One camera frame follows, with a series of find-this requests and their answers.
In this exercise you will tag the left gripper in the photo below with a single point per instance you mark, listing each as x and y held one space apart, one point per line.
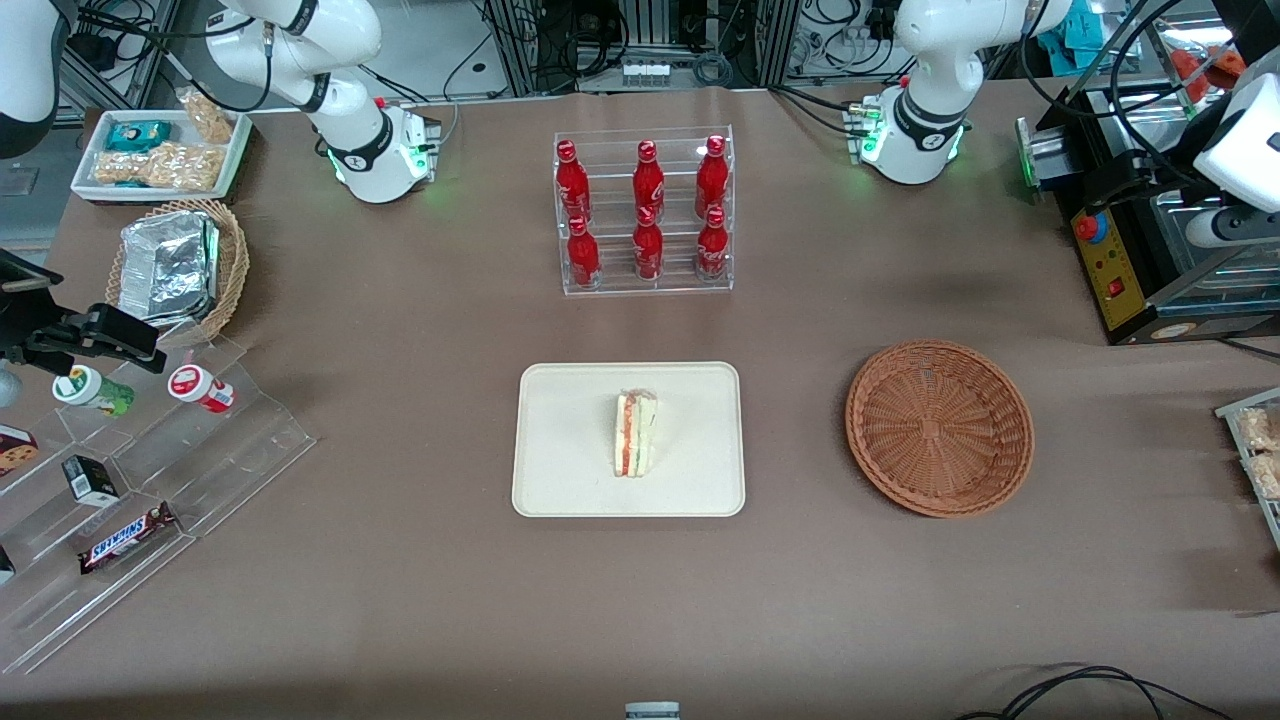
1137 177

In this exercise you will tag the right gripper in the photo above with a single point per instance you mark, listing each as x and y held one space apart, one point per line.
22 325

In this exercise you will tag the triangular layered sandwich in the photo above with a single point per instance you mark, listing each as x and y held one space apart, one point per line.
636 435

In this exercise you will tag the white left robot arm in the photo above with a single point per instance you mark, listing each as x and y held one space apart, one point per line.
925 80

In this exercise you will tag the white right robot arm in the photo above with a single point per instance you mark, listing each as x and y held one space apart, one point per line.
340 90

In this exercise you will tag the oval tan wicker basket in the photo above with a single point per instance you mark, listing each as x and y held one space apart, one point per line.
232 270

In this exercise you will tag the white snack tray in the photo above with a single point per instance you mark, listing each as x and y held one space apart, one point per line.
235 150

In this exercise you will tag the white tray with rice snacks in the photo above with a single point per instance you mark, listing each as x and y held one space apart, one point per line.
1235 410

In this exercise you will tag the round brown wicker basket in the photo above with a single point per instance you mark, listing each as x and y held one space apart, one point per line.
940 430

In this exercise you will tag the cream rectangular tray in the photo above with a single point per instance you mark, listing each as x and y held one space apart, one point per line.
570 450

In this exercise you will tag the green white drink bottle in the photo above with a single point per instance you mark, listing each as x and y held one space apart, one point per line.
92 389

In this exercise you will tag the silver foil container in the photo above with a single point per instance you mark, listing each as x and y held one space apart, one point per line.
165 270

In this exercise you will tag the red white drink bottle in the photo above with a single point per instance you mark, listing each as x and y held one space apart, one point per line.
200 388

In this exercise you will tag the black machine with yellow panel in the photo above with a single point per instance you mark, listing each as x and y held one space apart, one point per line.
1130 290

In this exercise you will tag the small black box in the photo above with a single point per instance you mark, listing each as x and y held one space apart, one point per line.
90 479

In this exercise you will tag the brown cookie box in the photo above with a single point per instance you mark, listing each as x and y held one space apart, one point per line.
15 450

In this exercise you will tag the clear acrylic stepped stand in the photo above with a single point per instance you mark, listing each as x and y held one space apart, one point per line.
240 450

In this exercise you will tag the large clear peanut snack bag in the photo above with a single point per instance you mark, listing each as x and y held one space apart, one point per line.
160 167

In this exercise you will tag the Snickers chocolate bar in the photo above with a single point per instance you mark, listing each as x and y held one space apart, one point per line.
127 537

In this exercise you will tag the teal snack packet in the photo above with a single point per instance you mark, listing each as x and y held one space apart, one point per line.
138 133

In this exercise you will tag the small clear peanut snack bag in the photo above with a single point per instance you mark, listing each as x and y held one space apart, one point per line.
210 117

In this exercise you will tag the dark snack packet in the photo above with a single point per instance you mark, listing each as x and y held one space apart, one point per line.
5 565

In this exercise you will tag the rice cracker snack bag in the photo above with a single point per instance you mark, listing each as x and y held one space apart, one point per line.
1258 430
1266 476

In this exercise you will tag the red cola bottle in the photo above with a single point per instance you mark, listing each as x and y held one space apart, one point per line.
648 252
712 250
711 180
648 185
572 185
583 258

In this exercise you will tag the white power strip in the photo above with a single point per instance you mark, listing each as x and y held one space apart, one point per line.
646 72

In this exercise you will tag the clear acrylic bottle rack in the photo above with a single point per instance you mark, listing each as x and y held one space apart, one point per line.
610 200

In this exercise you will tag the small grey device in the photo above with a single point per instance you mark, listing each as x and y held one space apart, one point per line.
652 711

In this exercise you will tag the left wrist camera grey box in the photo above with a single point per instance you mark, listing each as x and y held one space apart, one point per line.
1235 228

